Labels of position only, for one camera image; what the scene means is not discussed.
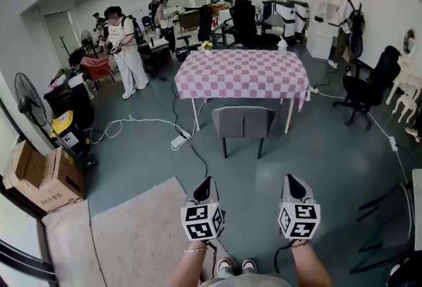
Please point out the white and black machine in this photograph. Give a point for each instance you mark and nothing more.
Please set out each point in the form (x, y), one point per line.
(280, 15)
(301, 18)

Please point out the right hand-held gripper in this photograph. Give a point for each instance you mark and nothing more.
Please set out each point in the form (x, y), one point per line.
(298, 213)

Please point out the open cardboard box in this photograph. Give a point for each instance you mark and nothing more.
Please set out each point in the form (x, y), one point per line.
(56, 177)

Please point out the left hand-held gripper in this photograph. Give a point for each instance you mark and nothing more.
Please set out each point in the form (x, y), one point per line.
(201, 200)

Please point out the pink checkered tablecloth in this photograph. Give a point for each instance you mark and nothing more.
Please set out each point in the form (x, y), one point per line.
(242, 73)

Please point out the person's grey shorts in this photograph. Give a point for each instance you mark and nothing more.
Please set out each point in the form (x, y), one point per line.
(247, 280)

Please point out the white ornate dressing table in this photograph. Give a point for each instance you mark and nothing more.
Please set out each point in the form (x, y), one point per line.
(407, 87)

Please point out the brown wooden cabinet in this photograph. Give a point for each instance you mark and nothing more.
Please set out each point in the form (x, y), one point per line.
(189, 20)

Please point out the grey upholstered chair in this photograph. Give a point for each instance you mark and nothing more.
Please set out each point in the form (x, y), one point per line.
(242, 122)

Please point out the black metal frame chair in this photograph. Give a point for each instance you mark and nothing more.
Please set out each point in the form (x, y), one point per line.
(392, 223)

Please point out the white bottle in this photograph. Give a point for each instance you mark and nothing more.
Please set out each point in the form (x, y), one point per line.
(282, 45)

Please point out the beige rug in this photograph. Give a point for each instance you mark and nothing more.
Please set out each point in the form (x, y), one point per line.
(138, 233)

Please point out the white-legged table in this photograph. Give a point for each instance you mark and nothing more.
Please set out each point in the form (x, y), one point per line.
(196, 114)

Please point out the white shelf cabinet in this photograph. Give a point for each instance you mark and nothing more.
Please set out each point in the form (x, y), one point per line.
(324, 25)

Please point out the white tabletop edge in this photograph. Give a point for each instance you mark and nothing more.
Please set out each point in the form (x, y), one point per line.
(417, 210)

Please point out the person's right shoe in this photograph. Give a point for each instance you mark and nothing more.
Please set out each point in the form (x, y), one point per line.
(249, 265)

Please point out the person's left shoe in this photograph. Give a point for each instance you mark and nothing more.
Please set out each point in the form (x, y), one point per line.
(225, 266)

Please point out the black standing fan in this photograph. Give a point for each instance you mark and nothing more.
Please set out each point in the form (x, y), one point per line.
(86, 39)
(29, 101)

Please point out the person's shoe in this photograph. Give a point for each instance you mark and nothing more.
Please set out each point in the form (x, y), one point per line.
(225, 266)
(249, 265)
(412, 134)

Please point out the red chair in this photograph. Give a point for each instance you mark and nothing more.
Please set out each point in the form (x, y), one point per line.
(95, 68)

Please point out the yellow flowers in vase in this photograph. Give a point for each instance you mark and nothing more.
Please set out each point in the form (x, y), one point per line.
(207, 45)

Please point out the oval wall mirror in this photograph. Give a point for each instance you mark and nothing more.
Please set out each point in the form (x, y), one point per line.
(409, 41)

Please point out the person's left forearm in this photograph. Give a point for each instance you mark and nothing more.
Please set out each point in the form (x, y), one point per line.
(191, 267)

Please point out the white power strip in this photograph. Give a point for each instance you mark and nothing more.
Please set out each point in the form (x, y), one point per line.
(313, 90)
(180, 140)
(393, 143)

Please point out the person's right forearm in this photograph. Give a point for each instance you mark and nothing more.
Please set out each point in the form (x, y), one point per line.
(310, 262)

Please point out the black office chair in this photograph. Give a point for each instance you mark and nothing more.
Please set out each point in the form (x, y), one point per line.
(369, 87)
(244, 23)
(205, 23)

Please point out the black coat rack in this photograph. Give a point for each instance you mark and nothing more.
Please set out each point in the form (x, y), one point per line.
(63, 48)

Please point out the yellow lidded bin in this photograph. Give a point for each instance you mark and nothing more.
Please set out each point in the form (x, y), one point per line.
(67, 127)

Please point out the black storage cabinet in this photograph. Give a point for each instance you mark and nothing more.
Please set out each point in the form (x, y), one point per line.
(71, 102)

